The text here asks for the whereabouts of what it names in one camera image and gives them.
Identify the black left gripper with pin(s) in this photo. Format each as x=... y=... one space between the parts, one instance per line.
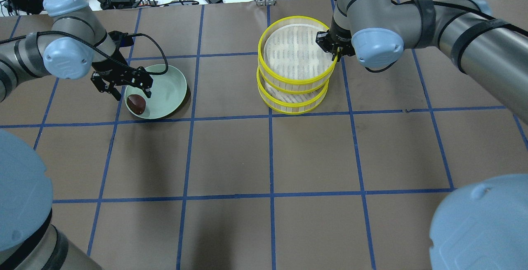
x=110 y=70

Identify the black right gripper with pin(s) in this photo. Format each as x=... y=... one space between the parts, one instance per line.
x=337 y=39

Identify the brown steamed bun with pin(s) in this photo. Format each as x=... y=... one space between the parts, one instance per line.
x=136 y=104

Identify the yellow rimmed bamboo steamer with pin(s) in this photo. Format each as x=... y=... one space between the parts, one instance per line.
x=289 y=103

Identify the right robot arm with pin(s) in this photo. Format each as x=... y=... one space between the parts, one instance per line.
x=442 y=161

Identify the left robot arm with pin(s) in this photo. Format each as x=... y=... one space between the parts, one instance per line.
x=77 y=45

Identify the pale green plate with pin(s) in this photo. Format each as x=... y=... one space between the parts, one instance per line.
x=168 y=92

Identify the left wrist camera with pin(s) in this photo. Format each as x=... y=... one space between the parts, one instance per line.
x=121 y=39

